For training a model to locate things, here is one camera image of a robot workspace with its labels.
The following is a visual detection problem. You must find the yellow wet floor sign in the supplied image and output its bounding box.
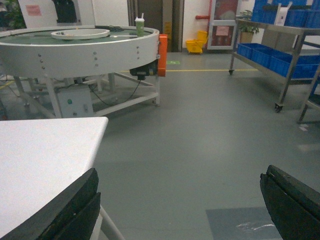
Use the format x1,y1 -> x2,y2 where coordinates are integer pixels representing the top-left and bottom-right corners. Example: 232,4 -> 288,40
163,21 -> 172,41

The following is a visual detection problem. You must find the potted green plant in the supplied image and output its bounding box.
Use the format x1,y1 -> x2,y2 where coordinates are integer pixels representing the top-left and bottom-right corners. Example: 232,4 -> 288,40
239,10 -> 260,43

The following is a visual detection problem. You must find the green drink cup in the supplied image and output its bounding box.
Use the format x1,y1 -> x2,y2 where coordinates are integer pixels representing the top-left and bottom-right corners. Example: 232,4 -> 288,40
134,13 -> 145,37

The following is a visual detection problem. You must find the orange motor cover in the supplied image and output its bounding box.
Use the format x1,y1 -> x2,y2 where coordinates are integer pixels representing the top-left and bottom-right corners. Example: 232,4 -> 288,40
157,34 -> 168,77

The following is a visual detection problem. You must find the round white conveyor table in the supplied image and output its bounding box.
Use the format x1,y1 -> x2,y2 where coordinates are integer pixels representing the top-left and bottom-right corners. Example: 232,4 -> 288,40
0,26 -> 160,118

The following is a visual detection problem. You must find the stainless steel cart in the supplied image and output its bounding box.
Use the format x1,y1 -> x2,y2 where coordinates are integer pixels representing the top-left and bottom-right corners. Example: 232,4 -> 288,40
228,19 -> 320,113

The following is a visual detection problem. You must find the yellow mop bucket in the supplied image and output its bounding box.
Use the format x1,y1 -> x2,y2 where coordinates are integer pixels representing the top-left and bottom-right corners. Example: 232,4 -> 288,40
185,30 -> 208,54

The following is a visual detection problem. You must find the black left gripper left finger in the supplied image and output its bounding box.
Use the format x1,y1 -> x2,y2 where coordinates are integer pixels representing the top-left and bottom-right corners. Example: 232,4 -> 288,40
1,168 -> 101,240

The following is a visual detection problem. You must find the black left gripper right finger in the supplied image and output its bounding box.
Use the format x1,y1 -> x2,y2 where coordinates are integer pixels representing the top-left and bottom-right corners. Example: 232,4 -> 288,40
260,165 -> 320,240

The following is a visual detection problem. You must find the fire extinguisher cabinet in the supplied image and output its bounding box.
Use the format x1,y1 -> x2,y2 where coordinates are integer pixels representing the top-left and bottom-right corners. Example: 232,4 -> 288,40
207,0 -> 241,51

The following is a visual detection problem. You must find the white control box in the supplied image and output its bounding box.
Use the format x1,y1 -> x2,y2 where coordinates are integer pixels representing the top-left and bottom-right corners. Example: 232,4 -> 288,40
56,85 -> 94,118

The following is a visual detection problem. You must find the blue cart bin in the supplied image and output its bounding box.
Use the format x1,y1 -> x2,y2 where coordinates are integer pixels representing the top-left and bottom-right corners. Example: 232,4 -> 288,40
251,48 -> 291,69
268,54 -> 320,80
237,43 -> 272,59

